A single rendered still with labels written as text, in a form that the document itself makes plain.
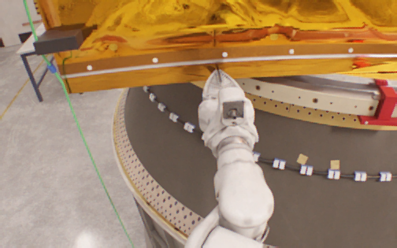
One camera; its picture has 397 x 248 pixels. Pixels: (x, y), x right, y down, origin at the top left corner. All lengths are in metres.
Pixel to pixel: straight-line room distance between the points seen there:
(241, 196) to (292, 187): 0.53
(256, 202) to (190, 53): 0.39
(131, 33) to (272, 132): 0.48
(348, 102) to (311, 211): 0.35
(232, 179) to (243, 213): 0.06
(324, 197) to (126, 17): 0.71
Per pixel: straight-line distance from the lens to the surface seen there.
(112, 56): 0.67
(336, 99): 0.76
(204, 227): 0.35
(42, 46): 0.63
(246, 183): 0.38
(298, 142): 0.84
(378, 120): 0.80
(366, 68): 0.81
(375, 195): 0.95
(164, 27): 0.58
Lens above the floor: 2.10
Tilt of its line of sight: 39 degrees down
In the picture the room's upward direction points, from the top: 5 degrees counter-clockwise
